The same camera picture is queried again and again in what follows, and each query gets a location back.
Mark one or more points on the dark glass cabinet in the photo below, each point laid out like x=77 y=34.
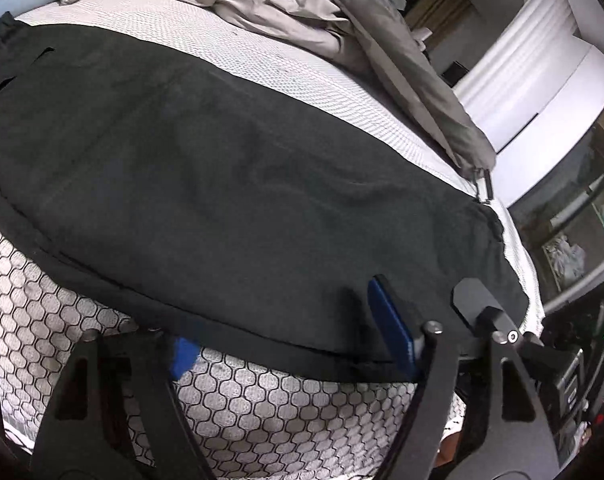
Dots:
x=572 y=220

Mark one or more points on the black pants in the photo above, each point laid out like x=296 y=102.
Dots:
x=232 y=185

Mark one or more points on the dark grey duvet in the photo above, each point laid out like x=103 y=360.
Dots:
x=397 y=60

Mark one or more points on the bed with honeycomb cover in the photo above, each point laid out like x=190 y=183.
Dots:
x=282 y=410

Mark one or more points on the white curtain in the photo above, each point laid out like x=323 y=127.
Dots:
x=522 y=45

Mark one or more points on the beige patterned drape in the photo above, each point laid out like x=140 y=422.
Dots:
x=442 y=5

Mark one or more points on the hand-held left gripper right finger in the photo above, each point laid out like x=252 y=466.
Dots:
x=392 y=330

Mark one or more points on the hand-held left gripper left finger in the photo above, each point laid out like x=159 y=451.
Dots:
x=184 y=357

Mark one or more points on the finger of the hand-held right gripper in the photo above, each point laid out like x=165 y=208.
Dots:
x=477 y=305

